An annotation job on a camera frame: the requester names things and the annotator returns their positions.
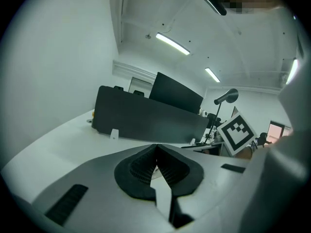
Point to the ceiling light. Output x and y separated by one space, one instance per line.
172 43
212 74
292 70

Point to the large black monitor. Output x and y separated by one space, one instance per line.
175 93

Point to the black head camera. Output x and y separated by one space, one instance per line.
216 5

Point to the black desk divider panel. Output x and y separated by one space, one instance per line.
145 120

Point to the black desk lamp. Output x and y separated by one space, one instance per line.
228 94

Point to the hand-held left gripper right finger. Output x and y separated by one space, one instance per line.
213 178

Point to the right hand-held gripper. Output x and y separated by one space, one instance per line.
238 135

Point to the small orange object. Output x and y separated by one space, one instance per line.
93 114

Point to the white divider clip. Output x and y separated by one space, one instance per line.
192 141
114 134

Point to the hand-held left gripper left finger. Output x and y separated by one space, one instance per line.
97 190

